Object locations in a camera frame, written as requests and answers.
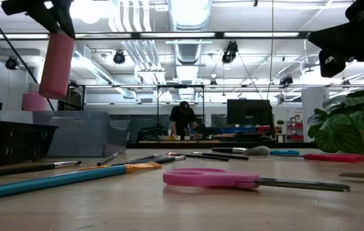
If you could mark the large blue paintbrush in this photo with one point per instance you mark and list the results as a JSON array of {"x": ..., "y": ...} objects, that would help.
[{"x": 57, "y": 180}]

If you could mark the light pink paint bottle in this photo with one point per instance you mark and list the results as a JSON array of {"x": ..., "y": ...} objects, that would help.
[{"x": 34, "y": 102}]

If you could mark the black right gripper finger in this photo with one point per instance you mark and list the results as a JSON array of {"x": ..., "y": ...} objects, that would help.
[{"x": 352, "y": 38}]

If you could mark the clear plastic storage bin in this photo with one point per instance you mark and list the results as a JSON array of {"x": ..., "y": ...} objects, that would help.
[{"x": 82, "y": 138}]

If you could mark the black background robot arm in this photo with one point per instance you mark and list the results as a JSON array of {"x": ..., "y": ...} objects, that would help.
[{"x": 151, "y": 132}]

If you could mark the black monitor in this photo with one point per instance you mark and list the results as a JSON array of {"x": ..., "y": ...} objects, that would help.
[{"x": 249, "y": 112}]

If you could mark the person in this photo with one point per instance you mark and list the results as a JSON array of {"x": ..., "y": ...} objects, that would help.
[{"x": 182, "y": 118}]

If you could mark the red scissors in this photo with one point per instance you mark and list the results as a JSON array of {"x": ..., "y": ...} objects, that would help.
[{"x": 332, "y": 157}]

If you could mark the pink scissors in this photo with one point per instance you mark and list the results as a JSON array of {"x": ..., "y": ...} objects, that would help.
[{"x": 207, "y": 178}]

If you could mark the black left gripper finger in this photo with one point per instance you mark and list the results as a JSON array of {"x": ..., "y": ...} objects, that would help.
[
  {"x": 63, "y": 19},
  {"x": 44, "y": 19}
]

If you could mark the potted striped-leaf plant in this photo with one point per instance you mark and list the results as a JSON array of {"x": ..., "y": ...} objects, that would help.
[{"x": 342, "y": 134}]

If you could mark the black ceiling spotlight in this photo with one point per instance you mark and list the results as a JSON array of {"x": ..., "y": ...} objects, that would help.
[
  {"x": 119, "y": 57},
  {"x": 230, "y": 53},
  {"x": 286, "y": 81},
  {"x": 11, "y": 63}
]

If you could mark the blue scissors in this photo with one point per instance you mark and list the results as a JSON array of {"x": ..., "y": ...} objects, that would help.
[{"x": 284, "y": 152}]

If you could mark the black fluffy makeup brush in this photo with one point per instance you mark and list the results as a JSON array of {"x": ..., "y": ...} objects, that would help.
[{"x": 255, "y": 150}]

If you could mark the black background rig frame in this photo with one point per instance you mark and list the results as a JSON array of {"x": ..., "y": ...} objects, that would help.
[{"x": 180, "y": 86}]

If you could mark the blue storage bin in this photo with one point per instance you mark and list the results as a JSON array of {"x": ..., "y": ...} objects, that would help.
[{"x": 239, "y": 130}]

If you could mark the hot pink paint bottle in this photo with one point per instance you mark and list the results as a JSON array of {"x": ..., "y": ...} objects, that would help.
[{"x": 57, "y": 64}]

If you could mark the black mesh plastic basket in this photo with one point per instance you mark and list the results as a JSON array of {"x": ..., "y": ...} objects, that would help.
[{"x": 9, "y": 144}]

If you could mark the red shelf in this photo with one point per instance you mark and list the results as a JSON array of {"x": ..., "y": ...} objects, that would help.
[{"x": 295, "y": 125}]

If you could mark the silver ventilation duct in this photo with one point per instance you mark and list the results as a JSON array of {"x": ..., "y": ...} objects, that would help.
[{"x": 188, "y": 51}]

